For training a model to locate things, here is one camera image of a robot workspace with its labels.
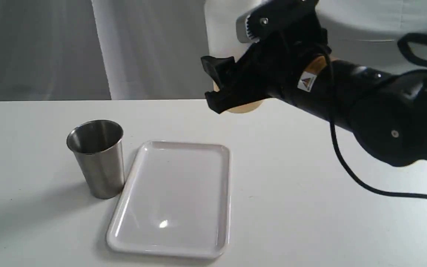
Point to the plastic squeeze bottle with oil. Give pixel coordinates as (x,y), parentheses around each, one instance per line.
(220,18)

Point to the white rectangular plastic tray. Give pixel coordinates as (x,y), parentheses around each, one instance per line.
(176,202)

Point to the stainless steel cup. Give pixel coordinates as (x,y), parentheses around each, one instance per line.
(97,147)

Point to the grey backdrop cloth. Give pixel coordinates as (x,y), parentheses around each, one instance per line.
(66,50)

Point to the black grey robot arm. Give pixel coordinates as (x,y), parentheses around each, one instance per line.
(386,113)

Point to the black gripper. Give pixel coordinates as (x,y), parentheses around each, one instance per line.
(279,67)

